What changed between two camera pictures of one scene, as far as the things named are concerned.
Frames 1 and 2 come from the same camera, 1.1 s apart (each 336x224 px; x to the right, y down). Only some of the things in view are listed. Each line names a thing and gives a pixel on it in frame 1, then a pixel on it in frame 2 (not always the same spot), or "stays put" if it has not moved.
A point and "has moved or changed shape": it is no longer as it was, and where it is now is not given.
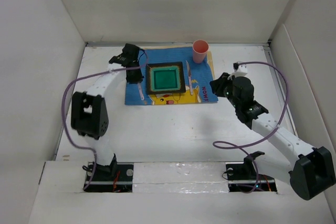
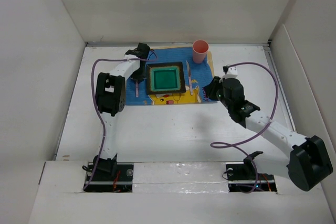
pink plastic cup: [200, 48] stays put
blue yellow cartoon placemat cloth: [199, 78] stays put
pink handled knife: [189, 74] stays put
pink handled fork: [140, 92] has moved or changed shape
